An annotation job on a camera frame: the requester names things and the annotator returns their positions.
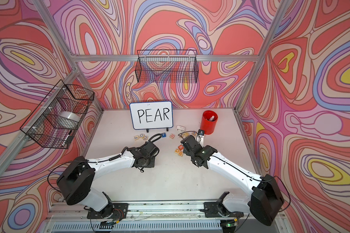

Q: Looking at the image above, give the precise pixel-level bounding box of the black wire basket back wall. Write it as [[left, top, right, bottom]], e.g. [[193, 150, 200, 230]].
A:
[[135, 49, 199, 83]]

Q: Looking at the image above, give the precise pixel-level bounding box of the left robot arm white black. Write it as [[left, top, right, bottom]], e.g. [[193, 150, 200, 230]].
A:
[[55, 134, 162, 223]]

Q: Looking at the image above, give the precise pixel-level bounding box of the white whiteboard eraser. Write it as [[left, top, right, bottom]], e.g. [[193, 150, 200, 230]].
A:
[[177, 125, 186, 132]]

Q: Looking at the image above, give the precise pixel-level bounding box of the black wire basket wall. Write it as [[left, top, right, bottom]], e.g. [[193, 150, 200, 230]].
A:
[[135, 49, 199, 83], [20, 81, 95, 150]]

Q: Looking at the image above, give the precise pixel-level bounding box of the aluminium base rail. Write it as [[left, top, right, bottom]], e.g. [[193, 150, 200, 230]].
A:
[[40, 200, 292, 233]]

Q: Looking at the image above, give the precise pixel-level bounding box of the white tape roll in basket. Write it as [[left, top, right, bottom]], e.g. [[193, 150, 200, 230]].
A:
[[59, 111, 80, 122]]

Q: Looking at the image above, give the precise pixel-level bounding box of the black wire basket left wall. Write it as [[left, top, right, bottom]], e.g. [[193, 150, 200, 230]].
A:
[[20, 81, 95, 150]]

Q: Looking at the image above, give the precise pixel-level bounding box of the whiteboard with PEAR text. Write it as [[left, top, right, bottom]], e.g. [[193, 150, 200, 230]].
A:
[[129, 101, 174, 130]]

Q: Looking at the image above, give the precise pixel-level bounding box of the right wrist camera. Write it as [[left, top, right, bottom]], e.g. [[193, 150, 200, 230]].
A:
[[197, 129, 205, 136]]

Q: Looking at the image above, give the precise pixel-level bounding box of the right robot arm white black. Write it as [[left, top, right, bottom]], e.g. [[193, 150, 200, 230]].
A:
[[179, 130, 286, 226]]

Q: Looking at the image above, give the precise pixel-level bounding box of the red plastic cup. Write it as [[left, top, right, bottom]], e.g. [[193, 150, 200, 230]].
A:
[[200, 110, 218, 135]]

